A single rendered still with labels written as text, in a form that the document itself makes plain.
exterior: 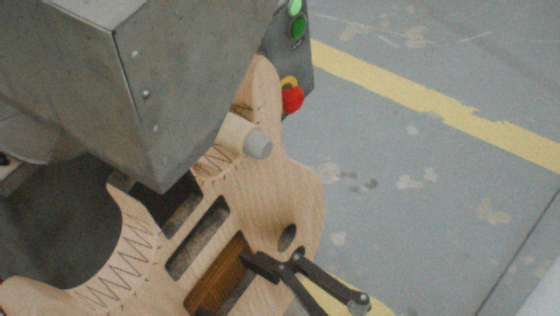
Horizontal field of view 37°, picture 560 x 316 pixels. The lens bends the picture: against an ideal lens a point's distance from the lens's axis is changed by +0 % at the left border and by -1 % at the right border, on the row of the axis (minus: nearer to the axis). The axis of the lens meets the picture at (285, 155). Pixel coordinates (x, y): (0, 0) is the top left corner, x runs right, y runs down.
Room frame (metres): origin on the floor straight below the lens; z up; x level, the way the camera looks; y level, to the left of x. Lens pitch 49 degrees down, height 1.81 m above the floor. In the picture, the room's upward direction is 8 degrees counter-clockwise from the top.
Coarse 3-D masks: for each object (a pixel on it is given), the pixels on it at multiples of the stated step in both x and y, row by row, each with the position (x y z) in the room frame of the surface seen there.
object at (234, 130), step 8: (224, 120) 0.53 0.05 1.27; (232, 120) 0.53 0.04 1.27; (240, 120) 0.53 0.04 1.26; (224, 128) 0.52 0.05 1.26; (232, 128) 0.52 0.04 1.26; (240, 128) 0.52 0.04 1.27; (248, 128) 0.52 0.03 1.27; (256, 128) 0.52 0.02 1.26; (224, 136) 0.52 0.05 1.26; (232, 136) 0.51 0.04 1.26; (240, 136) 0.51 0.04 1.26; (224, 144) 0.51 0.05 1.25; (232, 144) 0.51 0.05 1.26; (240, 144) 0.50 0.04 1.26; (240, 152) 0.50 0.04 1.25
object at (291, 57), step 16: (288, 0) 0.88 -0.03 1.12; (304, 0) 0.90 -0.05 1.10; (288, 16) 0.87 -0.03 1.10; (304, 16) 0.89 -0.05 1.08; (272, 32) 0.84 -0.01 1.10; (288, 32) 0.86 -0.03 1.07; (304, 32) 0.89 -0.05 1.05; (272, 48) 0.84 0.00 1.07; (288, 48) 0.86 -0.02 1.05; (304, 48) 0.89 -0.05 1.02; (272, 64) 0.84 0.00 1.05; (288, 64) 0.86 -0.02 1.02; (304, 64) 0.89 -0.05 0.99; (288, 80) 0.85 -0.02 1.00; (304, 80) 0.88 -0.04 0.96; (304, 96) 0.88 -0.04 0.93
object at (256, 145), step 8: (248, 136) 0.51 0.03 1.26; (256, 136) 0.51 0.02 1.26; (264, 136) 0.51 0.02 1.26; (248, 144) 0.50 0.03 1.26; (256, 144) 0.50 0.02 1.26; (264, 144) 0.50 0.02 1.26; (272, 144) 0.51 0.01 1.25; (248, 152) 0.50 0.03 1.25; (256, 152) 0.50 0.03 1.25; (264, 152) 0.50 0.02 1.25
